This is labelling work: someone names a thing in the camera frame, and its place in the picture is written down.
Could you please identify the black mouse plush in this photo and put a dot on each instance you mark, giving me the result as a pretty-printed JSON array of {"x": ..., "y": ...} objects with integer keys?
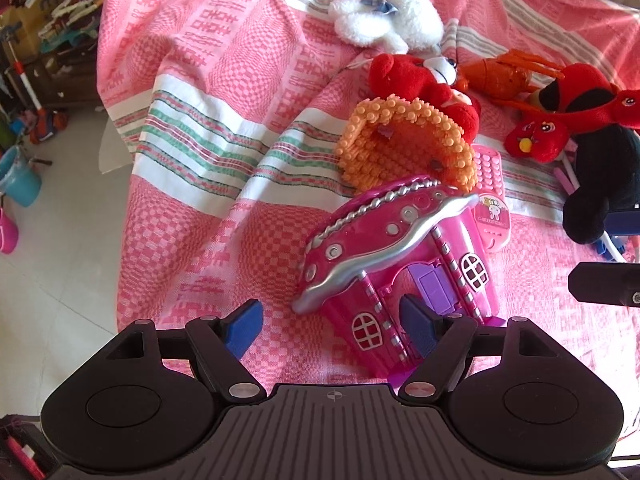
[{"x": 600, "y": 180}]

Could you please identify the pink toy phone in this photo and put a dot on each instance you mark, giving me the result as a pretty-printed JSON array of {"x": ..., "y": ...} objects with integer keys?
[{"x": 492, "y": 195}]

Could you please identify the red plush with white face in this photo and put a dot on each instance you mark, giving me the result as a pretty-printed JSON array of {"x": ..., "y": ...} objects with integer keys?
[{"x": 405, "y": 77}]

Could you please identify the kick scooter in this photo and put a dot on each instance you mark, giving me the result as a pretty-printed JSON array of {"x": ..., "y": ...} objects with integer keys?
[{"x": 30, "y": 95}]

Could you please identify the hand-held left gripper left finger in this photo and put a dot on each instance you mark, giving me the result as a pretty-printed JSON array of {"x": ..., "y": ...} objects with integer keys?
[{"x": 245, "y": 327}]

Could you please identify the orange bristle block toy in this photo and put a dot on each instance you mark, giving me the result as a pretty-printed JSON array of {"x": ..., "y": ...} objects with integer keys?
[{"x": 400, "y": 150}]

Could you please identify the white fluffy plush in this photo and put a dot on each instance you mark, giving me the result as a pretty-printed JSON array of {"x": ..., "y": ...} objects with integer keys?
[{"x": 400, "y": 10}]

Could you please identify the blue white toy disc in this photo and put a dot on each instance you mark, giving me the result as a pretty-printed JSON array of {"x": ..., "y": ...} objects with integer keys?
[{"x": 607, "y": 250}]

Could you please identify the pink toy house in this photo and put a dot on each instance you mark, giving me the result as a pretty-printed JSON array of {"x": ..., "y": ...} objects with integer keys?
[{"x": 395, "y": 250}]

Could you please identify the pink bucket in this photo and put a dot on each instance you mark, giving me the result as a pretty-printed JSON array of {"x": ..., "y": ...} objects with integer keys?
[{"x": 7, "y": 232}]

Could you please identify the dark red black object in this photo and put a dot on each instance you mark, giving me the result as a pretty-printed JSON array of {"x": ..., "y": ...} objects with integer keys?
[{"x": 20, "y": 450}]

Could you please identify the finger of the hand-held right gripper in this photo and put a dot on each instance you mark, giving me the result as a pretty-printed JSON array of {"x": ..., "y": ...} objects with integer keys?
[
  {"x": 600, "y": 282},
  {"x": 625, "y": 221}
]

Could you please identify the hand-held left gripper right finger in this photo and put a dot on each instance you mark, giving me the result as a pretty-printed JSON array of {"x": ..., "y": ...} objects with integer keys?
[{"x": 417, "y": 327}]

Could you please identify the brown cardboard box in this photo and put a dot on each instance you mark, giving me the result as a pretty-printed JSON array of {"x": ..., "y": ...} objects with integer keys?
[{"x": 30, "y": 10}]

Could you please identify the blue bucket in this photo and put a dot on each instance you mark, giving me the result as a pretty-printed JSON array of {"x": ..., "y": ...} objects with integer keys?
[{"x": 20, "y": 177}]

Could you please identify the white building block toy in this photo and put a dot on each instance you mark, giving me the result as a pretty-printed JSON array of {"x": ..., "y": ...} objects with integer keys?
[{"x": 70, "y": 10}]

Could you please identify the pink patterned blanket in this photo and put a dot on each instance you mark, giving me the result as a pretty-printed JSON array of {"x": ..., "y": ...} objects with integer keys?
[{"x": 200, "y": 85}]

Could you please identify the red plush with yellow nose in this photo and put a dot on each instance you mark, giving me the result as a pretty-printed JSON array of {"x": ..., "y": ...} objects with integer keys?
[{"x": 575, "y": 105}]

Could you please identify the orange toy lobster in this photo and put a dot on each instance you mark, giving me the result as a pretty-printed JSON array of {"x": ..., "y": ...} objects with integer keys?
[{"x": 500, "y": 77}]

